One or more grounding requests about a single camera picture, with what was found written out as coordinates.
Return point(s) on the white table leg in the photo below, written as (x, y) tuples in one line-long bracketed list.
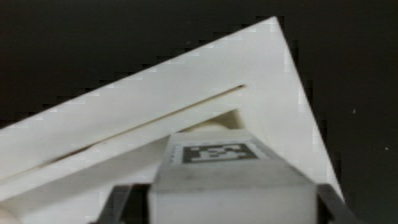
[(227, 183)]

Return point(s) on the white square table top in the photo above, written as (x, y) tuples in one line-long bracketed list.
[(90, 176)]

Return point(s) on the white U-shaped fence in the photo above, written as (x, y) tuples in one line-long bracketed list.
[(232, 77)]

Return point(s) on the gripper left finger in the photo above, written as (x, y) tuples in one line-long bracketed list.
[(126, 209)]

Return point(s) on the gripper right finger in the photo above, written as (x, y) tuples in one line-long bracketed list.
[(335, 214)]

